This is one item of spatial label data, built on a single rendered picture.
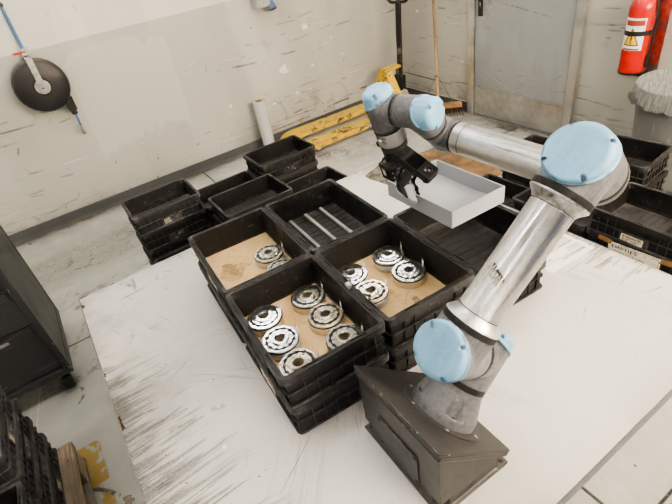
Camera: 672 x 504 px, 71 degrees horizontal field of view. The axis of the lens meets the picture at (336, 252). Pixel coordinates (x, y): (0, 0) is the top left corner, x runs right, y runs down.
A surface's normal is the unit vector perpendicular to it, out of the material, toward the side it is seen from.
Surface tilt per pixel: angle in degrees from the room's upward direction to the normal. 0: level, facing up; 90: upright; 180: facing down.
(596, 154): 40
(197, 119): 90
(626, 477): 0
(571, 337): 0
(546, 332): 0
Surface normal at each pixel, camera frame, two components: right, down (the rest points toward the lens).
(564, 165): -0.56, -0.26
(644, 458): -0.15, -0.80
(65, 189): 0.56, 0.41
